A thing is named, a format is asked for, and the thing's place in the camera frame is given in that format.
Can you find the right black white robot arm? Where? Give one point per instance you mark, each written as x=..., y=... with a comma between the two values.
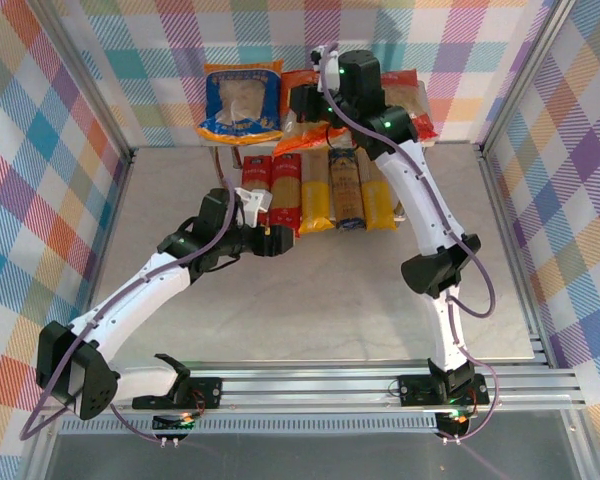
x=420, y=200

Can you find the left controller circuit board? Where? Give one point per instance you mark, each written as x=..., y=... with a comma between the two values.
x=172, y=422

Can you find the red spaghetti pack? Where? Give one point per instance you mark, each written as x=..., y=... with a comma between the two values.
x=256, y=172
x=285, y=190

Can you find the aluminium mounting rail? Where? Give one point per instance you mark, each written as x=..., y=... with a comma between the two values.
x=305, y=390

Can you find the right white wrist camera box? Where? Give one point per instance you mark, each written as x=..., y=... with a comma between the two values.
x=330, y=65

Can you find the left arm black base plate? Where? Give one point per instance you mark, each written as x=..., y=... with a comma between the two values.
x=207, y=390

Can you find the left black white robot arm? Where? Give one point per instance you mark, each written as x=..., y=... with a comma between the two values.
x=130, y=300

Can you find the orange pasta bag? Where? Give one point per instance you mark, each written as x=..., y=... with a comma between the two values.
x=300, y=142

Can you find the blue spaghetti pack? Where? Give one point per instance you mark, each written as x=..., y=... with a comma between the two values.
x=347, y=185

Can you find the grey two-tier metal shelf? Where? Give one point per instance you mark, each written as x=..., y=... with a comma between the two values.
x=425, y=95

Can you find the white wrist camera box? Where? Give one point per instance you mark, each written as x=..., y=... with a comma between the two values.
x=252, y=200
x=330, y=65

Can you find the aluminium side rail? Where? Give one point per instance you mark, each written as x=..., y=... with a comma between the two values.
x=502, y=225
x=116, y=210

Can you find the blue orange orecchiette bag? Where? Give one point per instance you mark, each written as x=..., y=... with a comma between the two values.
x=220, y=85

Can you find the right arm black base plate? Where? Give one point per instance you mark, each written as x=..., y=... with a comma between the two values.
x=415, y=390

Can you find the aluminium frame post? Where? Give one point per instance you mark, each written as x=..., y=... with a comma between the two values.
x=91, y=85
x=524, y=75

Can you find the large red fusilli bag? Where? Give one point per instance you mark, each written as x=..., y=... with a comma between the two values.
x=410, y=95

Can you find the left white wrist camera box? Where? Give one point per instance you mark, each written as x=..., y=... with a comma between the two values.
x=252, y=200

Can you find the yellow spaghetti pack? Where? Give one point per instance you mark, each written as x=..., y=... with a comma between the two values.
x=315, y=205
x=377, y=205

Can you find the controller circuit board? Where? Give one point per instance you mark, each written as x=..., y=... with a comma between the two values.
x=172, y=422
x=455, y=422

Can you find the right controller circuit board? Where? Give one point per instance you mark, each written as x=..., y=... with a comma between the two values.
x=455, y=422

